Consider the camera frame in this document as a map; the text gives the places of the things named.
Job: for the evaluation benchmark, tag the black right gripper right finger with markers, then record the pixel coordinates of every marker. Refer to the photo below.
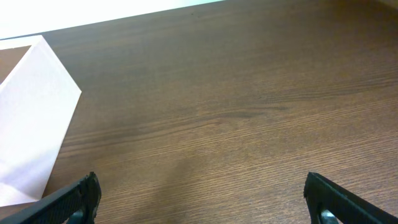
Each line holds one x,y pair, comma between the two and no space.
328,202

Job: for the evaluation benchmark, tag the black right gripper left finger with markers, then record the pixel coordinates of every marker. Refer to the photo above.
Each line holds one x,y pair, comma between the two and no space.
75,203

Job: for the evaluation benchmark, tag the white open cardboard box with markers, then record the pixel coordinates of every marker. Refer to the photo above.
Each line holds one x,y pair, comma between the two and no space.
38,100

